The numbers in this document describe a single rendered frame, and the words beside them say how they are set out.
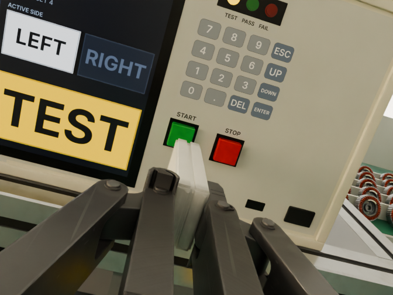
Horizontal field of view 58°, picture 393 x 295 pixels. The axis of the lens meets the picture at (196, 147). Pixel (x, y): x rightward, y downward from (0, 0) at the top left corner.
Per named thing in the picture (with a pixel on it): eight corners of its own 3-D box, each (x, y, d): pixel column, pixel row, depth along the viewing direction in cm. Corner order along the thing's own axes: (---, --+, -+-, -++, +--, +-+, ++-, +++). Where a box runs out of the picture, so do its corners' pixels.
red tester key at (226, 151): (234, 166, 28) (242, 145, 27) (213, 160, 27) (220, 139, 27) (233, 161, 29) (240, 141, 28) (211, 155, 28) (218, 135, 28)
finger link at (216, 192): (207, 228, 13) (281, 246, 14) (199, 177, 18) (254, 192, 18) (196, 261, 14) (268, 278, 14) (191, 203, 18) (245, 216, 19)
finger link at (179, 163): (173, 249, 15) (156, 245, 15) (174, 185, 22) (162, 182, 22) (193, 188, 15) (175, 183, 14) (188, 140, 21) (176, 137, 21)
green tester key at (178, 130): (189, 151, 27) (195, 129, 27) (166, 145, 27) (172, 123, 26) (188, 147, 28) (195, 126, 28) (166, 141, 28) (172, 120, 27)
